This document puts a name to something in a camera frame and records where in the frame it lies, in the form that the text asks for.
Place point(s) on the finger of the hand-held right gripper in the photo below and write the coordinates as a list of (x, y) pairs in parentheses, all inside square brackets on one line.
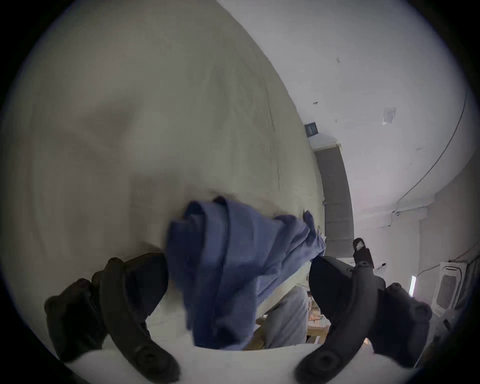
[(362, 251)]

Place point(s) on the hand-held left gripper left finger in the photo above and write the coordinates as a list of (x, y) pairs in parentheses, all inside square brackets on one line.
[(123, 300)]

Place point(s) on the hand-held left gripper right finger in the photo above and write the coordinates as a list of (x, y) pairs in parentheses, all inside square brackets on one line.
[(348, 300)]

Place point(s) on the blue shirt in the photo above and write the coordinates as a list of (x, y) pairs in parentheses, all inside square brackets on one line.
[(232, 270)]

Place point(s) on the grey padded headboard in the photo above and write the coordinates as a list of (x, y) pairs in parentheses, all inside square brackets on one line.
[(335, 198)]

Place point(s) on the bed with beige sheet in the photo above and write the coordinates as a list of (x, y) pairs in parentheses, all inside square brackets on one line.
[(150, 131)]

